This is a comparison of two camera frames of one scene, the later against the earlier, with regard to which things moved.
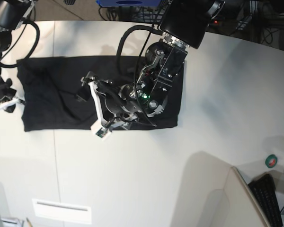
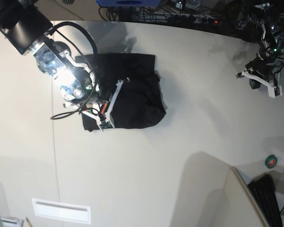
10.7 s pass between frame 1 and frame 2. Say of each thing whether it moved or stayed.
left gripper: moved
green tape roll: stayed
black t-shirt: moved
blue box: stayed
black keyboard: stayed
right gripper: moved
